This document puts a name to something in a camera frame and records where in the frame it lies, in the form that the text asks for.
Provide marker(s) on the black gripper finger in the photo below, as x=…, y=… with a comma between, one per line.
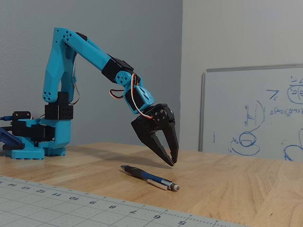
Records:
x=172, y=142
x=159, y=149

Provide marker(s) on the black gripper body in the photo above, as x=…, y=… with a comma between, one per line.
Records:
x=145, y=126

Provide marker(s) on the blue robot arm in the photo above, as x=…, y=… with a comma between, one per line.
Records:
x=87, y=48

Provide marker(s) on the blue and black pen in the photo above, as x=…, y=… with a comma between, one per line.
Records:
x=144, y=176

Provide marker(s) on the whiteboard with blue drawings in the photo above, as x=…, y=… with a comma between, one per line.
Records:
x=232, y=106

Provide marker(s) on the grey cutting mat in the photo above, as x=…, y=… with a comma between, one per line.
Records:
x=47, y=208

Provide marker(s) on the dark blue table clamp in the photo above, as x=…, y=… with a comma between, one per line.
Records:
x=10, y=139

